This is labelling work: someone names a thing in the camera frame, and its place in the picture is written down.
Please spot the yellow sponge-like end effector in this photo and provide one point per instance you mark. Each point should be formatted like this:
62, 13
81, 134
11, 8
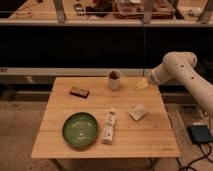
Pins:
141, 84

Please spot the green ceramic bowl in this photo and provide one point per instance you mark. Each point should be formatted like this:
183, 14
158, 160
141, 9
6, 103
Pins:
80, 130

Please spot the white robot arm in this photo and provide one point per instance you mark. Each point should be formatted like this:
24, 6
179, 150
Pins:
180, 66

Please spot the white cup with brown contents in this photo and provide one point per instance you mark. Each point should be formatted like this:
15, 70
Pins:
114, 77

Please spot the white sponge block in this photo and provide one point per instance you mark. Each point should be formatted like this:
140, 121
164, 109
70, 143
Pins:
138, 112

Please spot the brown rectangular block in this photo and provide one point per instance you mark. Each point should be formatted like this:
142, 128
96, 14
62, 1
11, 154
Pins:
79, 92

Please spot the white squeeze bottle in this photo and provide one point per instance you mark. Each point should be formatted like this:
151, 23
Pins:
108, 128

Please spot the black box on floor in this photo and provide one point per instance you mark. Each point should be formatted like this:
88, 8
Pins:
199, 134

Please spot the red tray on shelf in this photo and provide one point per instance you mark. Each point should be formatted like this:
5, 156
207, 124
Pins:
135, 9

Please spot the black device on shelf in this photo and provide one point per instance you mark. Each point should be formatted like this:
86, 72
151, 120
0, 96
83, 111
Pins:
79, 9

